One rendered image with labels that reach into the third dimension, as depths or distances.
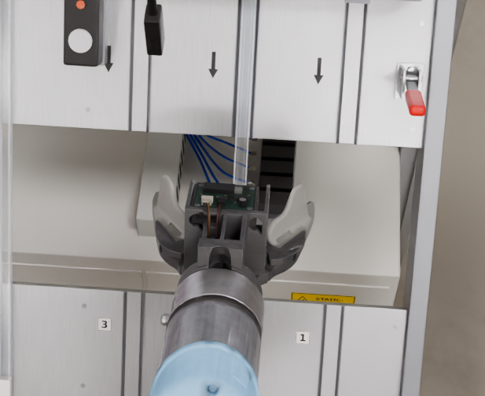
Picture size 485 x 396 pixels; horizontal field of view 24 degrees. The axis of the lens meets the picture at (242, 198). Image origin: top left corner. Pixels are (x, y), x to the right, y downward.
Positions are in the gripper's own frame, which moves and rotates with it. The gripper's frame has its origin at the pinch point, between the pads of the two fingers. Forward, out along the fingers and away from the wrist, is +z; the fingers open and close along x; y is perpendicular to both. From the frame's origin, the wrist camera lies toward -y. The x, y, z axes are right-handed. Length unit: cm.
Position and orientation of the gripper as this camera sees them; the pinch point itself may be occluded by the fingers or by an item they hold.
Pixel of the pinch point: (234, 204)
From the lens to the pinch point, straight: 111.7
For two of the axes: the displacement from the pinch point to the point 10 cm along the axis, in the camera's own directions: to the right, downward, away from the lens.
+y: 0.4, -8.7, -4.9
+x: -10.0, -0.6, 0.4
